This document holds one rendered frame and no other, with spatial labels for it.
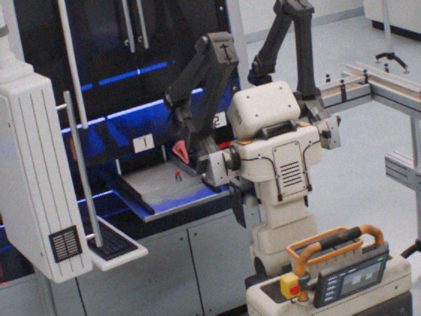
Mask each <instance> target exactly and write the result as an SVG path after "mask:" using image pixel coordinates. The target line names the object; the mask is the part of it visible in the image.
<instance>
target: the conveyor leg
mask: <svg viewBox="0 0 421 316"><path fill-rule="evenodd" d="M410 132H411V141H412V151H413V167H414V168H415V169H419V168H421V131H420V121H419V120H418V119H416V118H414V117H411V116H410ZM415 194H416V202H415V203H416V220H417V224H416V228H417V238H418V242H421V194H419V193H417V192H416V191H415Z"/></svg>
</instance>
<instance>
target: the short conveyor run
mask: <svg viewBox="0 0 421 316"><path fill-rule="evenodd" d="M326 77H327V79H326V84H321V85H317V86H316V87H319V88H320V89H321V96H322V98H323V102H324V109H325V111H326V112H328V113H329V114H335V113H338V112H339V111H345V110H347V109H351V108H354V107H356V106H359V105H362V104H368V103H369V102H372V98H371V86H370V84H364V83H361V81H364V80H365V78H364V77H359V78H358V75H357V74H354V75H351V76H349V77H345V78H342V79H340V80H339V79H337V80H335V81H330V78H329V74H326ZM335 84H336V85H335ZM332 85H333V86H332ZM323 87H324V88H323ZM326 87H327V88H326ZM301 121H303V122H308V121H309V120H308V118H307V117H304V118H303V119H297V120H296V122H301Z"/></svg>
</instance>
